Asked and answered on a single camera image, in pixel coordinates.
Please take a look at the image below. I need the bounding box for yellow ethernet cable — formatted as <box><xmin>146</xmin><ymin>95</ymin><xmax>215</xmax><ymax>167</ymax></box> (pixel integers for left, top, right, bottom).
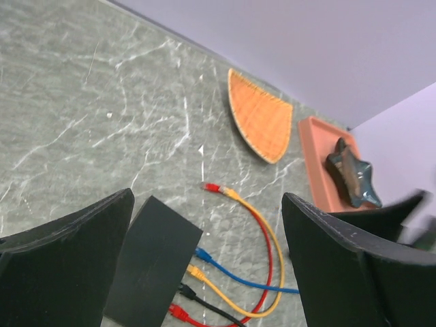
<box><xmin>186</xmin><ymin>186</ymin><xmax>285</xmax><ymax>320</ymax></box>

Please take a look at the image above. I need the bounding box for blue star-shaped dish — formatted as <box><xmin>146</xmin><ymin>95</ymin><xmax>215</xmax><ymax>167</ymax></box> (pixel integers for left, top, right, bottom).
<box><xmin>324</xmin><ymin>138</ymin><xmax>382</xmax><ymax>208</ymax></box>

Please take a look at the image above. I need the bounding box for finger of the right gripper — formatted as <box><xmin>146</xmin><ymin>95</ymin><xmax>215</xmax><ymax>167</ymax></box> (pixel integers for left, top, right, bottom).
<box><xmin>330</xmin><ymin>190</ymin><xmax>428</xmax><ymax>242</ymax></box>

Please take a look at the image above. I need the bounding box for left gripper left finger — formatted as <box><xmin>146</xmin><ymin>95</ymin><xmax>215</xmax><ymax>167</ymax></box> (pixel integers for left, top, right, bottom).
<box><xmin>1</xmin><ymin>189</ymin><xmax>134</xmax><ymax>326</ymax></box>

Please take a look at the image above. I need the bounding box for pink rectangular tray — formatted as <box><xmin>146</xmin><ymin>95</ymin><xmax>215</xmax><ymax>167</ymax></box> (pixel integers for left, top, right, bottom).
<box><xmin>298</xmin><ymin>116</ymin><xmax>360</xmax><ymax>213</ymax></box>

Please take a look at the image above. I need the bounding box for black network switch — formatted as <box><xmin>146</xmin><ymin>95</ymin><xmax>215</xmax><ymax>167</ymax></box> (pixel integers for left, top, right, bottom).
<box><xmin>104</xmin><ymin>196</ymin><xmax>203</xmax><ymax>326</ymax></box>

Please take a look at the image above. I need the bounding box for red ethernet cable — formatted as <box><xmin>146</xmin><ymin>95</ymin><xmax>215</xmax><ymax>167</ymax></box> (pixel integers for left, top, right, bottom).
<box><xmin>168</xmin><ymin>182</ymin><xmax>274</xmax><ymax>327</ymax></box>

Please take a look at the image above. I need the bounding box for black ethernet cable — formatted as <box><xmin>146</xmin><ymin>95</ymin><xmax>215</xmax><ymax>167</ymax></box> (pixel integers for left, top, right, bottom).
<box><xmin>178</xmin><ymin>283</ymin><xmax>246</xmax><ymax>327</ymax></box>

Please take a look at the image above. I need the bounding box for orange woven basket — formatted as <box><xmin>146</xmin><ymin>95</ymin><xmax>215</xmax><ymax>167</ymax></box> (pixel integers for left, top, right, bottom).
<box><xmin>228</xmin><ymin>69</ymin><xmax>293</xmax><ymax>164</ymax></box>

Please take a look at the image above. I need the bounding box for blue ethernet cable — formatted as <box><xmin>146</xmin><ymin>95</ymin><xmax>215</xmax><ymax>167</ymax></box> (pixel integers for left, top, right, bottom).
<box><xmin>193</xmin><ymin>247</ymin><xmax>300</xmax><ymax>294</ymax></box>

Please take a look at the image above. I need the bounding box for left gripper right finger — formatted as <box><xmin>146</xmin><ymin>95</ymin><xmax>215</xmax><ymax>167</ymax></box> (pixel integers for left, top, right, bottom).
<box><xmin>282</xmin><ymin>193</ymin><xmax>435</xmax><ymax>326</ymax></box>

